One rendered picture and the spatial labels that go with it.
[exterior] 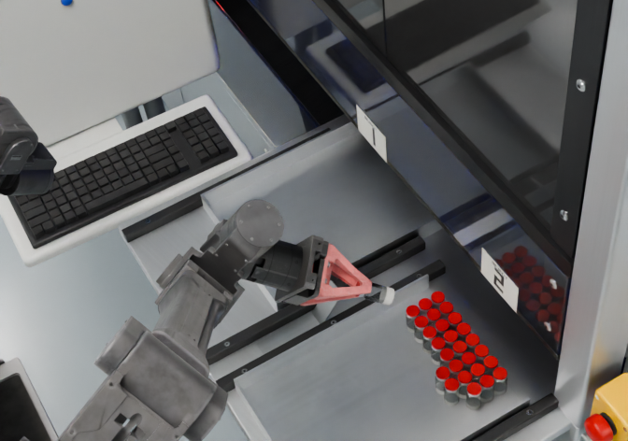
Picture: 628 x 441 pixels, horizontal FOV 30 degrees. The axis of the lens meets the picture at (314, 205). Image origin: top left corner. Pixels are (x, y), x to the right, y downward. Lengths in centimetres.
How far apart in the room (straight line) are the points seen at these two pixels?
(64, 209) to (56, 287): 97
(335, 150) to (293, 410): 51
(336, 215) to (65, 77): 56
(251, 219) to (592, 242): 40
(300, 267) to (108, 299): 165
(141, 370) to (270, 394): 81
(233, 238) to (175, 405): 37
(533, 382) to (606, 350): 22
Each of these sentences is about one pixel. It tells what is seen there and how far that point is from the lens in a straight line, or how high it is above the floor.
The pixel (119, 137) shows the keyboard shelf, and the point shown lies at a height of 80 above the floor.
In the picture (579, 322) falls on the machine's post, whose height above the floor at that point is 112.
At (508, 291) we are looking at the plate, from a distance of 167.
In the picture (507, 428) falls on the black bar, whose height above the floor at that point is 90.
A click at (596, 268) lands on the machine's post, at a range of 142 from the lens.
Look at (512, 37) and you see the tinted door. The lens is 136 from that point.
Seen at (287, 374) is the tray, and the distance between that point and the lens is 177.
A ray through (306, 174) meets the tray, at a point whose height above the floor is 88.
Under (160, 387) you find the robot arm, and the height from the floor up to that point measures 159.
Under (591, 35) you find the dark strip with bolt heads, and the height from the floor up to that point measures 157.
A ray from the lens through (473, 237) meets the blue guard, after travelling 169.
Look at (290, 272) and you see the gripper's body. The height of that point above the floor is 128.
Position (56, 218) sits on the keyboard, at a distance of 210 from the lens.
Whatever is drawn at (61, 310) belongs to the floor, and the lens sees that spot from 302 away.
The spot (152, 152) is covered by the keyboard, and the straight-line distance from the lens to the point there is 215.
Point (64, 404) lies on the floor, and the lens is 287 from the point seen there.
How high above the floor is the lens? 240
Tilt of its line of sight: 51 degrees down
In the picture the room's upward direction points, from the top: 8 degrees counter-clockwise
